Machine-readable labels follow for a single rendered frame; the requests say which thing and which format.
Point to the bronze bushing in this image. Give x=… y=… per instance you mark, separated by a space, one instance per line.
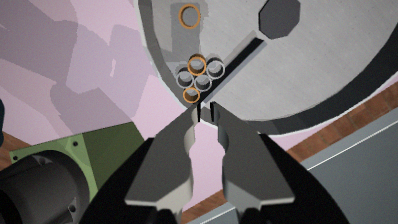
x=181 y=16
x=193 y=71
x=191 y=99

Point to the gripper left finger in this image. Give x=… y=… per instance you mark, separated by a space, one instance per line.
x=158 y=175

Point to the steel bushing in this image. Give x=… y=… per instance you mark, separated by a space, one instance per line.
x=218 y=74
x=181 y=83
x=202 y=87

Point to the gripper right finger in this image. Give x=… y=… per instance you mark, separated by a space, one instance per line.
x=257 y=172

